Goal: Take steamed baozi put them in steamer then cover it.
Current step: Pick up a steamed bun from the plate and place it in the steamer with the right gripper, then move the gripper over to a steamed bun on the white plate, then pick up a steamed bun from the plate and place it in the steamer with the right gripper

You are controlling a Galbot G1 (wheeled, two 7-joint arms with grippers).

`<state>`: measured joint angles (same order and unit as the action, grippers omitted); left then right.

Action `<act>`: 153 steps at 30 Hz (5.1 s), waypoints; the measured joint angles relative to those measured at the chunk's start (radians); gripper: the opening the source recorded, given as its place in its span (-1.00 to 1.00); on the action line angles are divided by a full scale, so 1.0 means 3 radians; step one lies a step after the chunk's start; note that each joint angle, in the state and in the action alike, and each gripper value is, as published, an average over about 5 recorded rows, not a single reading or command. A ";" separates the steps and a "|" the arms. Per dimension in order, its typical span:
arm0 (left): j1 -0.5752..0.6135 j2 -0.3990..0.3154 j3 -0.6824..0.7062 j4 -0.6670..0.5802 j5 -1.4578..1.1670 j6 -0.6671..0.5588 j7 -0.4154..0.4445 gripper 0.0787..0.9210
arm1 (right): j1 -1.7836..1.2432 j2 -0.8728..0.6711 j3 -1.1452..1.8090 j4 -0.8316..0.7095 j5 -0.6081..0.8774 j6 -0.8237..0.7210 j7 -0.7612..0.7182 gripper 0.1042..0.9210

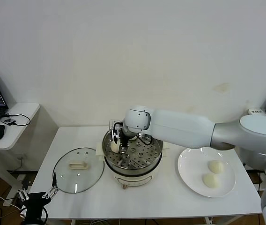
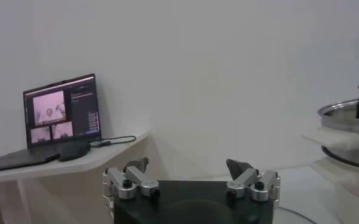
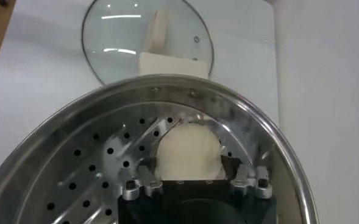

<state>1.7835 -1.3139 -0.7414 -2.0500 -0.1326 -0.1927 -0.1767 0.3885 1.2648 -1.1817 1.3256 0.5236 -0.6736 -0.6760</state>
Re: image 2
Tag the steel perforated steamer basket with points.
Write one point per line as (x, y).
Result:
(350, 143)

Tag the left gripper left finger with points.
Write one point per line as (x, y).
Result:
(136, 181)

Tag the cream electric cooker pot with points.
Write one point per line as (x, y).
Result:
(350, 194)

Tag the black laptop beside mouse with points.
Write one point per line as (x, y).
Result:
(63, 112)

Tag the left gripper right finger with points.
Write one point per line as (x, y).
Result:
(246, 179)

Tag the white side desk with mouse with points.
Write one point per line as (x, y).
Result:
(84, 182)

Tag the black computer mouse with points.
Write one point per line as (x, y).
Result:
(75, 150)

